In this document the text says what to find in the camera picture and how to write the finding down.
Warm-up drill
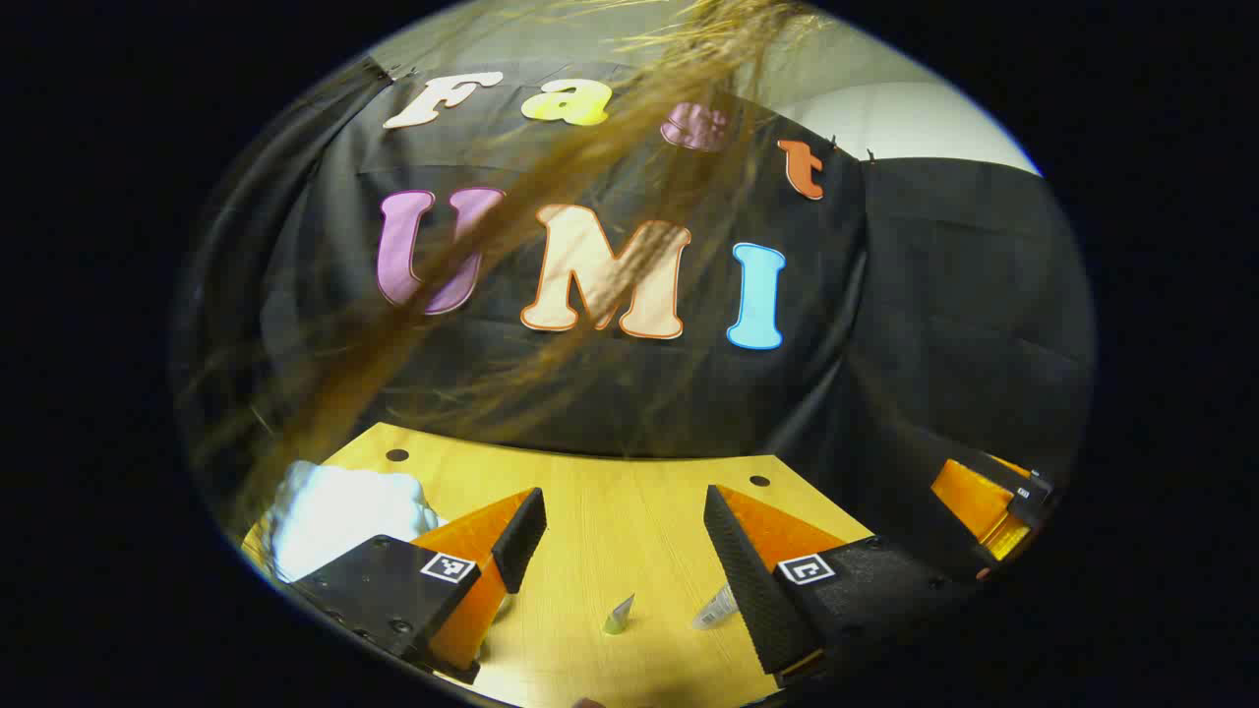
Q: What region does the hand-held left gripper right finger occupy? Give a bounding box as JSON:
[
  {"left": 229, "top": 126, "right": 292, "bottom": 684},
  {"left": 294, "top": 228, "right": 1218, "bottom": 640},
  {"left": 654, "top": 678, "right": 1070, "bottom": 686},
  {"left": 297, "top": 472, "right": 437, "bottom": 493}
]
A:
[{"left": 702, "top": 484, "right": 985, "bottom": 689}]

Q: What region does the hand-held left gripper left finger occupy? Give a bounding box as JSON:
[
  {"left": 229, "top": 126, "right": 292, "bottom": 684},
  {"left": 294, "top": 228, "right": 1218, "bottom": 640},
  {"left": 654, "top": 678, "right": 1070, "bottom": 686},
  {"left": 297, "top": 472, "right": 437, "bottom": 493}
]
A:
[{"left": 290, "top": 487, "right": 548, "bottom": 686}]

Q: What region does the black backdrop cloth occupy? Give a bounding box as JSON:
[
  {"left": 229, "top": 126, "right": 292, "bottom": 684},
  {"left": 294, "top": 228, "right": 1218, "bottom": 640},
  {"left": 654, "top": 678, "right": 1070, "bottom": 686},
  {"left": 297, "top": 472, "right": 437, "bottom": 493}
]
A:
[{"left": 167, "top": 54, "right": 1098, "bottom": 591}]

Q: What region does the person's brown hair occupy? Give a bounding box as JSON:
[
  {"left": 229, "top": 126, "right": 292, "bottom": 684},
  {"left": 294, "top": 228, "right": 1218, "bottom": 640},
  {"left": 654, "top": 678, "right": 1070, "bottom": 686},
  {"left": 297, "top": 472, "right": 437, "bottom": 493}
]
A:
[{"left": 187, "top": 0, "right": 827, "bottom": 552}]

